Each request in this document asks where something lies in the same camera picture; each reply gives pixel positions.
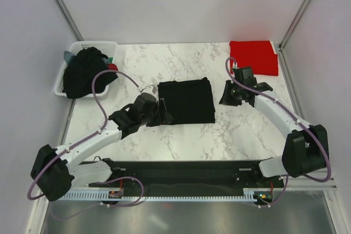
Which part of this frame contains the black t-shirt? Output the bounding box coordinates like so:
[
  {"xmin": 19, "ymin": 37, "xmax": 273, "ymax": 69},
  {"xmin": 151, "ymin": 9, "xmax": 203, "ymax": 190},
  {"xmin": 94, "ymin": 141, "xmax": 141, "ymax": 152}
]
[{"xmin": 158, "ymin": 77, "xmax": 215, "ymax": 125}]

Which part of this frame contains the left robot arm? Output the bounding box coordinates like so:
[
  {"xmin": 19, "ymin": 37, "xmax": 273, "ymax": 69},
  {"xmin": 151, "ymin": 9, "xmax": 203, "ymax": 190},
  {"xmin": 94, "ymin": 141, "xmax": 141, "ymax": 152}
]
[{"xmin": 30, "ymin": 93, "xmax": 172, "ymax": 202}]

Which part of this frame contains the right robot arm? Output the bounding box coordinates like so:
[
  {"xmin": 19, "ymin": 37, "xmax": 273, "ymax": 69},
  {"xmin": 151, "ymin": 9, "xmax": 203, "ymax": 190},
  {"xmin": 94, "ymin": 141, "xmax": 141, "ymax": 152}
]
[{"xmin": 219, "ymin": 67, "xmax": 331, "ymax": 187}]

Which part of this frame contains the folded red t-shirt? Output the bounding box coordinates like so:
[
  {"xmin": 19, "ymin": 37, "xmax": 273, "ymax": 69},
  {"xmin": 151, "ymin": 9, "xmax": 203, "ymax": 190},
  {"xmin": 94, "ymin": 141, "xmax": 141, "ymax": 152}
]
[{"xmin": 229, "ymin": 41, "xmax": 279, "ymax": 76}]

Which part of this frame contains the red garment in basket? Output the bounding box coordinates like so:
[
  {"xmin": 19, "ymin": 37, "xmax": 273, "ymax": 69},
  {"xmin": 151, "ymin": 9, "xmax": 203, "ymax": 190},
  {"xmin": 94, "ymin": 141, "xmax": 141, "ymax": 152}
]
[{"xmin": 107, "ymin": 64, "xmax": 118, "ymax": 73}]

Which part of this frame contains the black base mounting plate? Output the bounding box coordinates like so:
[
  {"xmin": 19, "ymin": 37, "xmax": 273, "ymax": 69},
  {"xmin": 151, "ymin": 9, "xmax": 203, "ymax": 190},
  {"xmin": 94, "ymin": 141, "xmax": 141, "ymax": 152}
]
[{"xmin": 106, "ymin": 160, "xmax": 284, "ymax": 196}]

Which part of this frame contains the dark clothes pile in basket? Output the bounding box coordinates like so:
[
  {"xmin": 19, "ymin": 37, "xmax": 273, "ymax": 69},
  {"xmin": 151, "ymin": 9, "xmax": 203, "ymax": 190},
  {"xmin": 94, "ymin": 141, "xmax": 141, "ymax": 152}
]
[{"xmin": 63, "ymin": 47, "xmax": 111, "ymax": 99}]

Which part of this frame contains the teal garment in basket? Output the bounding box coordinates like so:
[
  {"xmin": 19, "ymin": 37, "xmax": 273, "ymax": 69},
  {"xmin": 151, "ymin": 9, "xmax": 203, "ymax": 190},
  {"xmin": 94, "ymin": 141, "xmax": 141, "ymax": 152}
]
[{"xmin": 64, "ymin": 50, "xmax": 75, "ymax": 65}]

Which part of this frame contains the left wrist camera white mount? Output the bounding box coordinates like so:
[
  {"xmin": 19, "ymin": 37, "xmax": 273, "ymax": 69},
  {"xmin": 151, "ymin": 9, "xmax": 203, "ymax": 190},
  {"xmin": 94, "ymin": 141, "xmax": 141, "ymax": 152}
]
[{"xmin": 138, "ymin": 84, "xmax": 158, "ymax": 98}]

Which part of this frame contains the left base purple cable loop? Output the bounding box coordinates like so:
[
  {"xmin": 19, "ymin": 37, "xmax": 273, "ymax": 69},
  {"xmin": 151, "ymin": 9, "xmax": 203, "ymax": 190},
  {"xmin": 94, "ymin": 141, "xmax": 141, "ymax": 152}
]
[{"xmin": 100, "ymin": 176, "xmax": 146, "ymax": 209}]

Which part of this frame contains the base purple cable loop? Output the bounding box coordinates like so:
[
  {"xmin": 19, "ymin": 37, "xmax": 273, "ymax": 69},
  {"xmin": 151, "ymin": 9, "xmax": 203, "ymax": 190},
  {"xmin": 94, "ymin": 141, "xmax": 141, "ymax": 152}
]
[
  {"xmin": 253, "ymin": 175, "xmax": 290, "ymax": 209},
  {"xmin": 100, "ymin": 176, "xmax": 146, "ymax": 209}
]

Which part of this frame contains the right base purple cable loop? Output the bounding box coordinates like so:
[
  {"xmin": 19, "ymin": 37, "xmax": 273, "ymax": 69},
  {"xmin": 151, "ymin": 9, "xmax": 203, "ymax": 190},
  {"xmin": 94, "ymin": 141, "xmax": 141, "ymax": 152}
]
[{"xmin": 253, "ymin": 175, "xmax": 290, "ymax": 209}]

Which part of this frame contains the white slotted cable duct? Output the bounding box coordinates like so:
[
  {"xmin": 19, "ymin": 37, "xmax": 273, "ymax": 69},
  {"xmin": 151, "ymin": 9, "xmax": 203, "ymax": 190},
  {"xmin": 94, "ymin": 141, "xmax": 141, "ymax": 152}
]
[{"xmin": 59, "ymin": 189, "xmax": 273, "ymax": 202}]

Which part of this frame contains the right aluminium frame post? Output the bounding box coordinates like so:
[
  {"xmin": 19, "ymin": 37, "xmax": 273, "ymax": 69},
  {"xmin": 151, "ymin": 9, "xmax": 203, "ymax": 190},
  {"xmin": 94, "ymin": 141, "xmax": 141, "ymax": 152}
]
[{"xmin": 278, "ymin": 0, "xmax": 312, "ymax": 53}]

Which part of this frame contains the aluminium frame post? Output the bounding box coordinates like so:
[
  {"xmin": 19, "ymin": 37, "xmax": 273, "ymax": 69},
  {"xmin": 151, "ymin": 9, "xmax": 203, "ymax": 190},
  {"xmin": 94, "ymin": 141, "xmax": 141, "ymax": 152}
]
[
  {"xmin": 278, "ymin": 0, "xmax": 312, "ymax": 53},
  {"xmin": 54, "ymin": 0, "xmax": 84, "ymax": 41}
]

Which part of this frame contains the left aluminium frame post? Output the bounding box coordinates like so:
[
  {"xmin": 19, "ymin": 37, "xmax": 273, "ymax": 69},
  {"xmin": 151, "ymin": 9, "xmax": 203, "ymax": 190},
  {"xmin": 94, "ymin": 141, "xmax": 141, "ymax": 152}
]
[{"xmin": 54, "ymin": 0, "xmax": 84, "ymax": 41}]

